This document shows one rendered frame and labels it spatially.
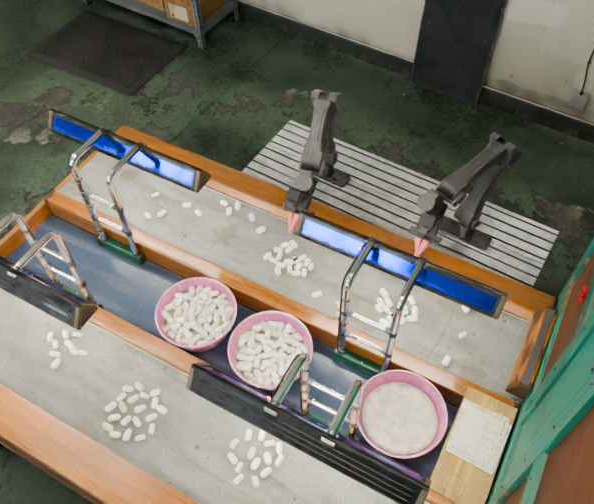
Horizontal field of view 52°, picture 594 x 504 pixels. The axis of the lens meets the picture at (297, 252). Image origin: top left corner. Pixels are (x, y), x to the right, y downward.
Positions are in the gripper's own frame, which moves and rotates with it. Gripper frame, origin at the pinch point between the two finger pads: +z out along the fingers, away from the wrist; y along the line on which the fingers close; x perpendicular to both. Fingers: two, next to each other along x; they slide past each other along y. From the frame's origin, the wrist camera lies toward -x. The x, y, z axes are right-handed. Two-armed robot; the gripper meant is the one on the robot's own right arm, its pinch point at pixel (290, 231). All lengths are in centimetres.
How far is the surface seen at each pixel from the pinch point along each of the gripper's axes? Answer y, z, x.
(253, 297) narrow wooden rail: 0.6, 23.8, -12.8
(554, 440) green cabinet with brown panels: 90, 10, -75
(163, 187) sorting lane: -57, 4, 7
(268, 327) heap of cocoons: 10.0, 30.1, -15.5
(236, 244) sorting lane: -17.3, 11.7, 0.1
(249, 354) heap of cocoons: 9.2, 39.0, -21.5
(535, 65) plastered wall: 44, -122, 163
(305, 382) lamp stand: 35, 31, -45
